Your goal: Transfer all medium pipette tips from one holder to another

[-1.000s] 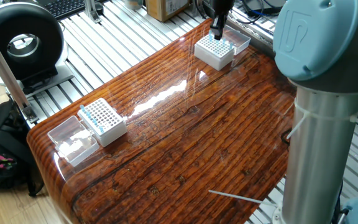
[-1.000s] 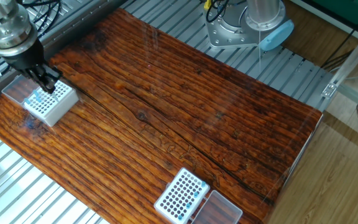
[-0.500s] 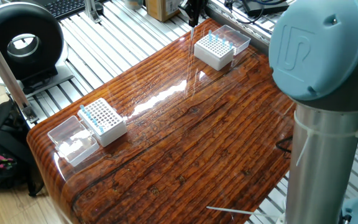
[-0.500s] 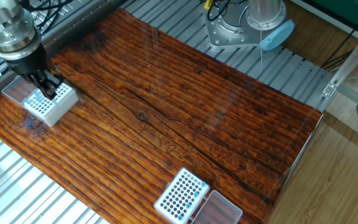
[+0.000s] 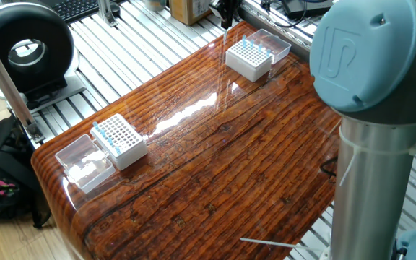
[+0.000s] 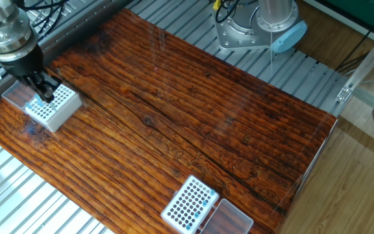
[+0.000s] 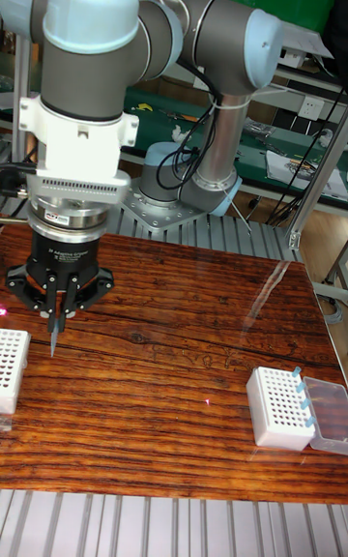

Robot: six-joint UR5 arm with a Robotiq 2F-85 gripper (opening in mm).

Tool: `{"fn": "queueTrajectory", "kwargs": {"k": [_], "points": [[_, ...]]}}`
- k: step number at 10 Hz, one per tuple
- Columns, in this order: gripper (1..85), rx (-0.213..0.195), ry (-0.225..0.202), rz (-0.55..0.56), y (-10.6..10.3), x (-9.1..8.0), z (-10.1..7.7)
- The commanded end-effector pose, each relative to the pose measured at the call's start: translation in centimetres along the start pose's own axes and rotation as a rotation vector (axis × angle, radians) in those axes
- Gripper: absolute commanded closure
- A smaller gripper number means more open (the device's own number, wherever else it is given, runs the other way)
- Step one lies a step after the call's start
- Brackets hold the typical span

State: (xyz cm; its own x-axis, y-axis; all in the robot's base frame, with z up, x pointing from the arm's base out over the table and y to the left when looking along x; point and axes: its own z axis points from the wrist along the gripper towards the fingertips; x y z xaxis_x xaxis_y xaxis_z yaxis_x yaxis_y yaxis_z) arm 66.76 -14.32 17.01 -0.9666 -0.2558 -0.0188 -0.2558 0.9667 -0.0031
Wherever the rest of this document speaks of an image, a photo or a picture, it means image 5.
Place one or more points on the black power adapter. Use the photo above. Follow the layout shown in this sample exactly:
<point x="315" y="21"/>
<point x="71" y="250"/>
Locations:
<point x="302" y="12"/>

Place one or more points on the white pipette tip rack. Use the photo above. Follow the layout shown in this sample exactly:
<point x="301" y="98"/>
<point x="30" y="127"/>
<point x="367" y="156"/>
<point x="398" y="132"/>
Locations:
<point x="247" y="69"/>
<point x="128" y="156"/>

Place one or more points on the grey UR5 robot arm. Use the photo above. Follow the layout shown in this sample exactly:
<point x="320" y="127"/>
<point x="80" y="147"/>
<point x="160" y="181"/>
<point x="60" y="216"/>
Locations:
<point x="367" y="54"/>

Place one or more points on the black computer keyboard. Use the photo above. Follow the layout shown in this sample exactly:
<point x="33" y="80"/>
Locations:
<point x="74" y="8"/>

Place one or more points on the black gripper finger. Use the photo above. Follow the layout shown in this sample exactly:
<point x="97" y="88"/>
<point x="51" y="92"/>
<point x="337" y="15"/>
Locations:
<point x="233" y="7"/>
<point x="220" y="9"/>

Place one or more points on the brown cardboard box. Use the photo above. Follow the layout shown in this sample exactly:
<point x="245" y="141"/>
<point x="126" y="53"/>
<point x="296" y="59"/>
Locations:
<point x="188" y="11"/>

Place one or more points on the black backpack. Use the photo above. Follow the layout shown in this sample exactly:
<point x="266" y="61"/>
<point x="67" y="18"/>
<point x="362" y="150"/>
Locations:
<point x="2" y="173"/>

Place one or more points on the aluminium frame post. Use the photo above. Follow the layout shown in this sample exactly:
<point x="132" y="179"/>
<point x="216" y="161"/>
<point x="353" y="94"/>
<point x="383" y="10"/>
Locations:
<point x="2" y="83"/>

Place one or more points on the clear plastic rack lid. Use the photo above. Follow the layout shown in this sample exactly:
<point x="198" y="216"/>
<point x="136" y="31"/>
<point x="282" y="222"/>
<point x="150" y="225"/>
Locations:
<point x="85" y="169"/>
<point x="277" y="47"/>

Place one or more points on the blue pipette tip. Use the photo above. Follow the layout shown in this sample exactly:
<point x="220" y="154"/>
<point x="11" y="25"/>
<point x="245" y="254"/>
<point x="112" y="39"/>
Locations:
<point x="268" y="52"/>
<point x="110" y="141"/>
<point x="260" y="47"/>
<point x="117" y="150"/>
<point x="95" y="125"/>
<point x="244" y="39"/>
<point x="225" y="36"/>
<point x="103" y="133"/>
<point x="252" y="43"/>

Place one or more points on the small metal bracket stand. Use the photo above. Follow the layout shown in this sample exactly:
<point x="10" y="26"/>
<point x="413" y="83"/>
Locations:
<point x="107" y="12"/>

